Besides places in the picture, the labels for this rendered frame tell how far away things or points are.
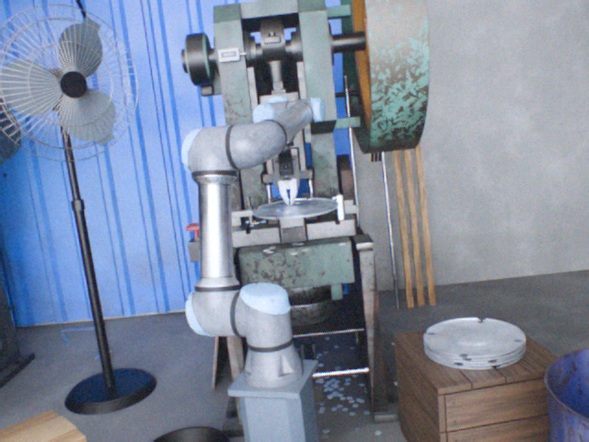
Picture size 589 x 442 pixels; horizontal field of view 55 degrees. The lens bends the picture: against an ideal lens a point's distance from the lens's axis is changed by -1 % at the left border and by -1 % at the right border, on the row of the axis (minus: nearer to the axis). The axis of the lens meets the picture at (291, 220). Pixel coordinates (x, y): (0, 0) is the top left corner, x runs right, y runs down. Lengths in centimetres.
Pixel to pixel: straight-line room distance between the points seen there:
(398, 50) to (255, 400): 107
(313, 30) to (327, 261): 79
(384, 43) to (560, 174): 209
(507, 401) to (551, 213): 213
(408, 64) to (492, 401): 99
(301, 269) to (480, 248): 178
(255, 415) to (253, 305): 28
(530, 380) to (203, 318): 89
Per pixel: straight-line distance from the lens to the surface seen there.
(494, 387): 167
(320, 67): 205
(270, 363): 143
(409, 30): 181
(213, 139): 146
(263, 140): 144
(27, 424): 184
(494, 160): 352
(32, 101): 230
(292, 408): 146
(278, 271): 200
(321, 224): 206
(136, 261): 352
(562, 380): 151
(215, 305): 145
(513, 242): 364
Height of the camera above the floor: 109
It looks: 10 degrees down
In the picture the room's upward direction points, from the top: 6 degrees counter-clockwise
